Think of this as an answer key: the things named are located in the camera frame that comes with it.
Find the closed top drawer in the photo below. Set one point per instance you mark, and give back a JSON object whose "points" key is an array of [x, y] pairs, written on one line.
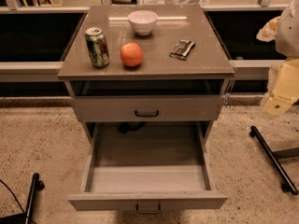
{"points": [[167, 108]]}

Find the black stand leg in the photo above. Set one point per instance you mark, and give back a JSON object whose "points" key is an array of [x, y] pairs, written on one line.
{"points": [[26, 215], [275, 156]]}

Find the dark snack packet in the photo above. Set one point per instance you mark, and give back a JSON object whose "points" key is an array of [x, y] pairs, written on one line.
{"points": [[182, 49]]}

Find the green soda can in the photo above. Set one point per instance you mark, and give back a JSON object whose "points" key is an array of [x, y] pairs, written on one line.
{"points": [[97, 47]]}

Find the open middle drawer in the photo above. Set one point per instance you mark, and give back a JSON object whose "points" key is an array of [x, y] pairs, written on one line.
{"points": [[161, 166]]}

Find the black stand leg right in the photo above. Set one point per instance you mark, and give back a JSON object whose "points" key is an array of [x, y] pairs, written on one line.
{"points": [[275, 156]]}

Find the black stand leg left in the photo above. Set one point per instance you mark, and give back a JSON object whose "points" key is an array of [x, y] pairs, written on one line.
{"points": [[26, 215]]}

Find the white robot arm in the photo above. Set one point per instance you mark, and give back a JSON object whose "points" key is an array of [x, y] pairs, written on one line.
{"points": [[286, 40]]}

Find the red orange apple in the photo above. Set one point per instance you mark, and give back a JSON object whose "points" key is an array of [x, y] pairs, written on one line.
{"points": [[131, 55]]}

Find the grey drawer cabinet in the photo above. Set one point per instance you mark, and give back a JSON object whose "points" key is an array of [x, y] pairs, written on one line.
{"points": [[205, 72]]}

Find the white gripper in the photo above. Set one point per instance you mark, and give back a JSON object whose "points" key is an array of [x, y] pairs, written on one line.
{"points": [[288, 34]]}

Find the white bowl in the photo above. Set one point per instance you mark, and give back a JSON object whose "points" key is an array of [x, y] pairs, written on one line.
{"points": [[142, 21]]}

